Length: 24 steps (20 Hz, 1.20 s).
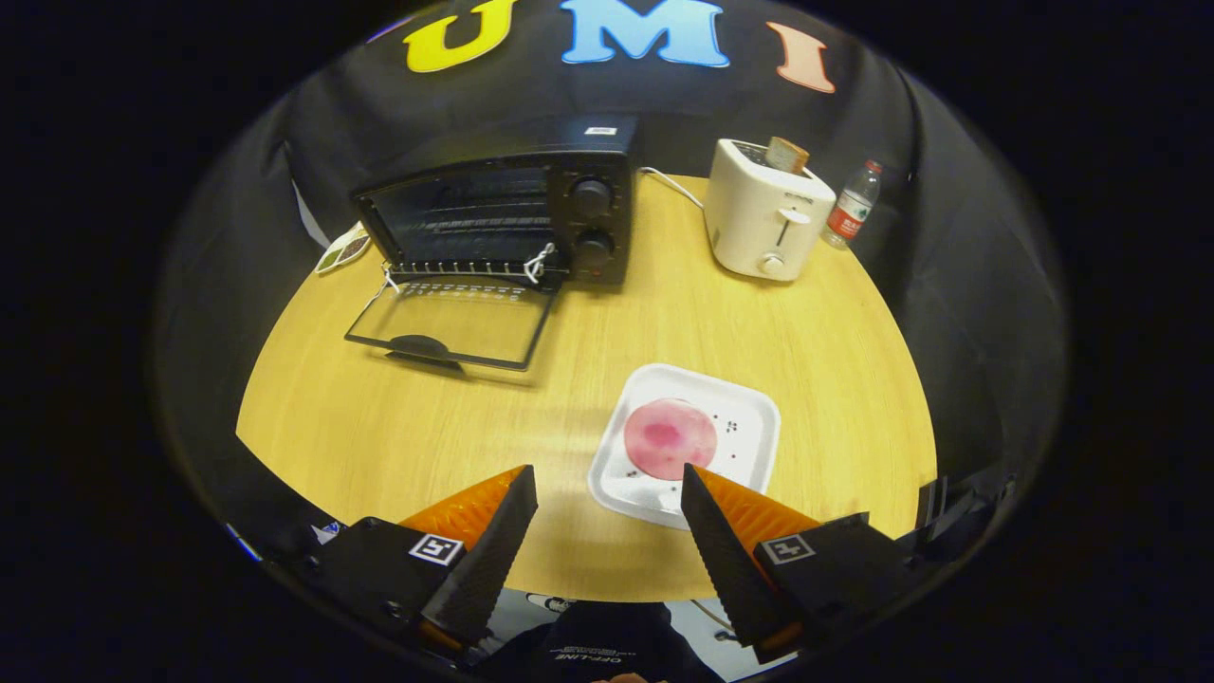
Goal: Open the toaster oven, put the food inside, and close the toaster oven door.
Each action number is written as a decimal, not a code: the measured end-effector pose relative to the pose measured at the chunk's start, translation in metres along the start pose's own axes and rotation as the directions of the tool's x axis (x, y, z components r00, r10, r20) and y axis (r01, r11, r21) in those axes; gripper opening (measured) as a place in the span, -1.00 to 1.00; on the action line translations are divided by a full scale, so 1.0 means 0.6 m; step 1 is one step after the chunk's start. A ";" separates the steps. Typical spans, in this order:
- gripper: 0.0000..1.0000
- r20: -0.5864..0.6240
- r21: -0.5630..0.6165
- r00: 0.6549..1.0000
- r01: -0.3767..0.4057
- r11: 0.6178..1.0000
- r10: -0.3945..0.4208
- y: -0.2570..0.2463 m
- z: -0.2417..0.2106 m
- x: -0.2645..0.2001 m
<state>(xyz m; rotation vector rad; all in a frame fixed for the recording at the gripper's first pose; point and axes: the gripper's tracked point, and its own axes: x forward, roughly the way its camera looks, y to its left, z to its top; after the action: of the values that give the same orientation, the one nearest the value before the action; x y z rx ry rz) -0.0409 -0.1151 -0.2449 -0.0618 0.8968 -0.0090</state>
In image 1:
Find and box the white toaster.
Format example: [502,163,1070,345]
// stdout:
[704,138,837,282]

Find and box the white power cable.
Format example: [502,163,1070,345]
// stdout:
[637,167,708,210]

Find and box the divided white dish of beans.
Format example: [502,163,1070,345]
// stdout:
[316,223,373,276]

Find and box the person's black clothing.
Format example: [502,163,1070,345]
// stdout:
[484,600,722,683]

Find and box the clear water bottle red label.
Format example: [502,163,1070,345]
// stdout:
[821,159,883,250]

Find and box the black toaster oven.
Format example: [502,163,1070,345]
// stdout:
[343,116,638,373]

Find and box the black backdrop cloth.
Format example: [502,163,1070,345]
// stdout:
[156,0,1068,570]

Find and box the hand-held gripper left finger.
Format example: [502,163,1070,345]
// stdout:
[303,465,539,655]

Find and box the white square plate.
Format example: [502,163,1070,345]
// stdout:
[588,363,782,530]

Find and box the pink round food slice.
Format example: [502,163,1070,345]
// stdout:
[623,399,718,481]

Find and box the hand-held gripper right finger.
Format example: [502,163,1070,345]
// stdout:
[680,463,935,665]

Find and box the toasted bread slice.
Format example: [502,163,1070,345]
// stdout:
[764,137,811,175]

